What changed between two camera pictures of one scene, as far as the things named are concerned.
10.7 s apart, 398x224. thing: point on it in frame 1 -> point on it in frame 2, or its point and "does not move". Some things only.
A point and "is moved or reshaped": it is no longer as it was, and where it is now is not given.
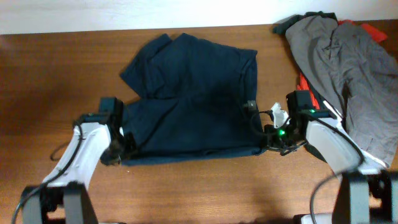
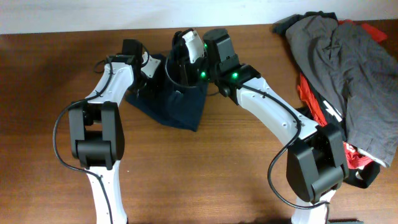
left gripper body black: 124,148 -> 145,84
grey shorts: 359,74 does not move
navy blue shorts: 193,101 is moved or reshaped
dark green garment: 280,28 does not move
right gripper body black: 281,138 -> 200,68
